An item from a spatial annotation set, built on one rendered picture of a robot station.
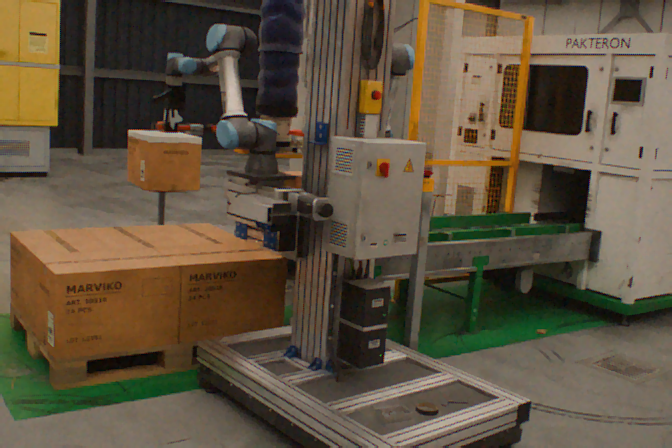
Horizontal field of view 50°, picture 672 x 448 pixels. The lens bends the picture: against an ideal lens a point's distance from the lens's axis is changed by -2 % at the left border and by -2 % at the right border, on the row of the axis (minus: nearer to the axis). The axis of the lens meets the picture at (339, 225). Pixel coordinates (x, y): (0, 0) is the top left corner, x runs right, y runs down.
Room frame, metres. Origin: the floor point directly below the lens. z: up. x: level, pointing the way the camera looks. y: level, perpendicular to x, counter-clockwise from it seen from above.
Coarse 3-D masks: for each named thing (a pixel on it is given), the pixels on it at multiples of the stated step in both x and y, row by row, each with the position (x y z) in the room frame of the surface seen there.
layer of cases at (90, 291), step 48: (48, 240) 3.73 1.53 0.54; (96, 240) 3.82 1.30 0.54; (144, 240) 3.91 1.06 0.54; (192, 240) 4.01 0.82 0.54; (240, 240) 4.11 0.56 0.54; (48, 288) 3.17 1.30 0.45; (96, 288) 3.19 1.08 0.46; (144, 288) 3.32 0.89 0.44; (192, 288) 3.46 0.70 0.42; (240, 288) 3.62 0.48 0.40; (48, 336) 3.18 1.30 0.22; (96, 336) 3.19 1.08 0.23; (144, 336) 3.32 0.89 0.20; (192, 336) 3.47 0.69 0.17
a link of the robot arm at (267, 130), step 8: (256, 120) 3.16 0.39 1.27; (264, 120) 3.16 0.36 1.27; (256, 128) 3.13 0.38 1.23; (264, 128) 3.16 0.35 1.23; (272, 128) 3.17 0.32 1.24; (256, 136) 3.12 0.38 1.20; (264, 136) 3.15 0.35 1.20; (272, 136) 3.18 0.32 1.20; (256, 144) 3.14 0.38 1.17; (264, 144) 3.16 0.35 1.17; (272, 144) 3.18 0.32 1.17
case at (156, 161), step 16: (128, 144) 5.76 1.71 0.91; (144, 144) 5.37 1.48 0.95; (160, 144) 5.31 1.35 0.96; (176, 144) 5.38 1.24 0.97; (192, 144) 5.44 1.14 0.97; (128, 160) 5.76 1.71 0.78; (144, 160) 5.36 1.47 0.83; (160, 160) 5.32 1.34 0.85; (176, 160) 5.38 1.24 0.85; (192, 160) 5.44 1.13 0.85; (128, 176) 5.75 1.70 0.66; (144, 176) 5.35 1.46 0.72; (160, 176) 5.32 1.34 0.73; (176, 176) 5.38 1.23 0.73; (192, 176) 5.44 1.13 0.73
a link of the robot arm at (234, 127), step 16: (224, 32) 3.16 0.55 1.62; (240, 32) 3.22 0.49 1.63; (208, 48) 3.20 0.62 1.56; (224, 48) 3.16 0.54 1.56; (240, 48) 3.23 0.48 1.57; (224, 64) 3.16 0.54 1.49; (224, 80) 3.14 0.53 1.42; (224, 96) 3.13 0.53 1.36; (240, 96) 3.15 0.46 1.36; (224, 112) 3.12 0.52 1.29; (240, 112) 3.11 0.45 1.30; (224, 128) 3.07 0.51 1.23; (240, 128) 3.08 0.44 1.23; (224, 144) 3.08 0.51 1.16; (240, 144) 3.09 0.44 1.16
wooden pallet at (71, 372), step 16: (16, 320) 3.81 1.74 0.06; (32, 336) 3.44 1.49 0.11; (32, 352) 3.44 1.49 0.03; (48, 352) 3.17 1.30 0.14; (128, 352) 3.27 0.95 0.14; (144, 352) 3.32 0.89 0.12; (160, 352) 3.43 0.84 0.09; (176, 352) 3.42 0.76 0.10; (192, 352) 3.47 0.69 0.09; (64, 368) 3.10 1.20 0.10; (80, 368) 3.14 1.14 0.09; (128, 368) 3.36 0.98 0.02; (144, 368) 3.38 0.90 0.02; (160, 368) 3.39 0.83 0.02; (176, 368) 3.42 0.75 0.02; (192, 368) 3.47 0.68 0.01; (64, 384) 3.10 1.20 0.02; (80, 384) 3.14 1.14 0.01
